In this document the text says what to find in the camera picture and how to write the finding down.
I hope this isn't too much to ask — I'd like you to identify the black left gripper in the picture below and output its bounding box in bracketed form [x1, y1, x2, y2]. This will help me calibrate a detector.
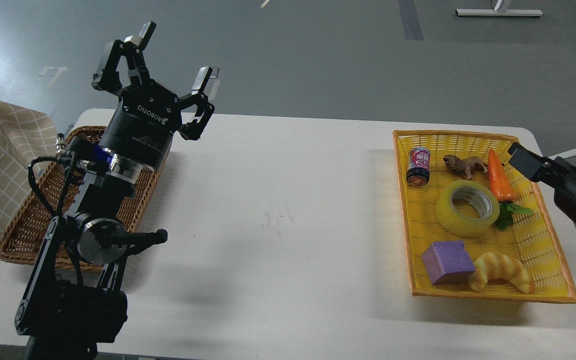
[91, 21, 220, 172]

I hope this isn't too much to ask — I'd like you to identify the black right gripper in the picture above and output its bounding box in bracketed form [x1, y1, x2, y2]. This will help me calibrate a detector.
[507, 142, 576, 224]

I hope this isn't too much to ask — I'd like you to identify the yellow tape roll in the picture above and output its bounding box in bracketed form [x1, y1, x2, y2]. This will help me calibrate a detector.
[434, 180, 500, 239]

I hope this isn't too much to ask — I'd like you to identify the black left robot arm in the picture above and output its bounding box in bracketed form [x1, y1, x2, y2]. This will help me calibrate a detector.
[14, 22, 218, 360]

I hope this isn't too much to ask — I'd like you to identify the orange toy carrot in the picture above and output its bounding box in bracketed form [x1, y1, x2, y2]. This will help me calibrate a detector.
[487, 148, 533, 231]

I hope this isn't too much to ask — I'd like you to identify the brown toy lion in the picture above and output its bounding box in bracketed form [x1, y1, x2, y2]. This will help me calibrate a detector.
[442, 154, 489, 181]

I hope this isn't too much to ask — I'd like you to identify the yellow plastic basket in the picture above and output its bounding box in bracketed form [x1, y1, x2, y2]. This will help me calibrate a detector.
[392, 129, 576, 304]

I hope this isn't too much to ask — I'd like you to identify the toy croissant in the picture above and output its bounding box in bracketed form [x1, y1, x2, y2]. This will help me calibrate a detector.
[468, 251, 537, 294]

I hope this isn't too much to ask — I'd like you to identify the small drink can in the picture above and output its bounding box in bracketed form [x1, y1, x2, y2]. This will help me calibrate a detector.
[406, 146, 431, 187]

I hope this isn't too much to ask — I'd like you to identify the purple foam block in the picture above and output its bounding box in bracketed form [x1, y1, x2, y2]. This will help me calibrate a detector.
[422, 239, 476, 286]

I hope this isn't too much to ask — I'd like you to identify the white stand base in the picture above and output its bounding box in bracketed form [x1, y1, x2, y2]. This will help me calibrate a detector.
[454, 0, 544, 18]

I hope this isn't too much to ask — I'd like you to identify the brown wicker basket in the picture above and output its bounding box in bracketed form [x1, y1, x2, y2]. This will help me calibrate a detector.
[0, 126, 164, 272]

